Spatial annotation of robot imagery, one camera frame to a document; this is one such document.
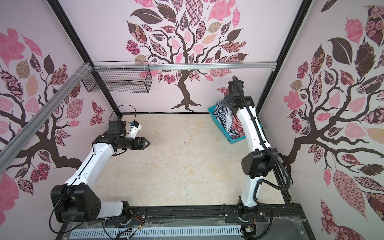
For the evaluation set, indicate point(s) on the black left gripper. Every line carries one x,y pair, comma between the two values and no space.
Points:
139,141

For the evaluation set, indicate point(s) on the black corner frame post left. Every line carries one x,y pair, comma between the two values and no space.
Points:
66,24

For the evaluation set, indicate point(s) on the black corner frame post right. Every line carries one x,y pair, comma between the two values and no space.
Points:
293,32

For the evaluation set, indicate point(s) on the red white striped tank top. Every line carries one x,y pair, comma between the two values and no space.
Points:
236,130

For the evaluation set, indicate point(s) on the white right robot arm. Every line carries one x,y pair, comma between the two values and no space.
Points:
261,158

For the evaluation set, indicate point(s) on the blue white striped tank top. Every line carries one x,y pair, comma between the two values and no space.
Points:
223,115

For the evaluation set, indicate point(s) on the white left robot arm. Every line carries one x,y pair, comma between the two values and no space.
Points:
75,200

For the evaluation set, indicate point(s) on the black wire mesh basket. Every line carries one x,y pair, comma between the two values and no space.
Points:
119,77

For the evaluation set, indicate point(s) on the aluminium rail back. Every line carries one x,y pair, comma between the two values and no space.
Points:
198,66

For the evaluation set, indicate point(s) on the aluminium rail left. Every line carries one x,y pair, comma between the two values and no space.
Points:
12,149

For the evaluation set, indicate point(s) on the teal plastic basket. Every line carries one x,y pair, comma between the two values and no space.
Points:
223,131

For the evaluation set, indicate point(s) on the white slotted cable duct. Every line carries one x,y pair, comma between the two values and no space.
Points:
155,233

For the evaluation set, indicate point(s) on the black corner frame post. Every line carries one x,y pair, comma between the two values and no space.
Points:
293,32
66,24

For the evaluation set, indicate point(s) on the aluminium rail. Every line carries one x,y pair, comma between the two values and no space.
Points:
12,149
198,66

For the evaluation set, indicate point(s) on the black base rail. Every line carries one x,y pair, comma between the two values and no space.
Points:
228,213

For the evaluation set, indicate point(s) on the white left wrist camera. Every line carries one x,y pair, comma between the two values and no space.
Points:
135,127

